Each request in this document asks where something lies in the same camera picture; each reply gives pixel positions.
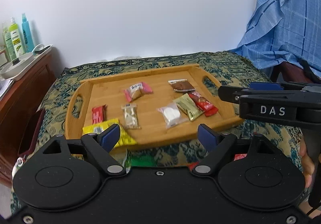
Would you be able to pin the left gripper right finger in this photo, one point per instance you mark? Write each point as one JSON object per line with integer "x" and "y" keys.
{"x": 265, "y": 179}

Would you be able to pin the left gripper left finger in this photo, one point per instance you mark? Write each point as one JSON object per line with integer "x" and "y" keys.
{"x": 65, "y": 173}

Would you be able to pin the red clear cracker packet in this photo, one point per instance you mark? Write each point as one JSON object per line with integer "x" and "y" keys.
{"x": 239, "y": 156}

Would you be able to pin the red wafer bar wrapper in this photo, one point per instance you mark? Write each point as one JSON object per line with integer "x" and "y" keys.
{"x": 99, "y": 114}

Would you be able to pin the yellow snack bag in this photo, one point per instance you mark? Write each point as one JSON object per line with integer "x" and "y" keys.
{"x": 110, "y": 134}

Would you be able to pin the red chocolate bar long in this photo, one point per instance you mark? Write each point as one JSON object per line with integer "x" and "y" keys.
{"x": 203, "y": 104}

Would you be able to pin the green foil snack packet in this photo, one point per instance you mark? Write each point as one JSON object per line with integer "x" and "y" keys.
{"x": 138, "y": 159}

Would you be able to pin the nougat nut candy packet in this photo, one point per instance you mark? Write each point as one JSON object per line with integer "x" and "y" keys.
{"x": 130, "y": 116}

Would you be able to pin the gold foil snack packet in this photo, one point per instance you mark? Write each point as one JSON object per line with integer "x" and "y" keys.
{"x": 187, "y": 105}

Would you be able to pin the clear white cake packet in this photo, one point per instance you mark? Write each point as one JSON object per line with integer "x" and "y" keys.
{"x": 171, "y": 115}

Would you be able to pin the brown almond chocolate packet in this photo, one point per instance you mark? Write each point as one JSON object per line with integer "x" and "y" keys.
{"x": 181, "y": 85}

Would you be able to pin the pink cookie packet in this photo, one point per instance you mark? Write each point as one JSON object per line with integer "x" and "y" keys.
{"x": 137, "y": 90}

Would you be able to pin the person right hand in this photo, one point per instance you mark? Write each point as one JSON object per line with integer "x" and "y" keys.
{"x": 307, "y": 163}

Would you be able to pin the blue checked cloth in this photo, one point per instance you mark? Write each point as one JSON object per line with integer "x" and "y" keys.
{"x": 283, "y": 31}

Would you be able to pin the dark wooden cabinet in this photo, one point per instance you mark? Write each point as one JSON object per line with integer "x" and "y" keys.
{"x": 17, "y": 106}

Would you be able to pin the white plastic tray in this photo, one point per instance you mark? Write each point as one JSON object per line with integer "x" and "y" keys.
{"x": 17, "y": 68}

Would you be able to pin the wooden serving tray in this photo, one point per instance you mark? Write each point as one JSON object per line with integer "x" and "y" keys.
{"x": 109, "y": 91}

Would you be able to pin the lime green spray bottle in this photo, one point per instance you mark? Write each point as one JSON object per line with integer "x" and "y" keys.
{"x": 16, "y": 38}

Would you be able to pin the teal spray bottle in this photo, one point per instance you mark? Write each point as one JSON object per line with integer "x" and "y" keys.
{"x": 27, "y": 34}

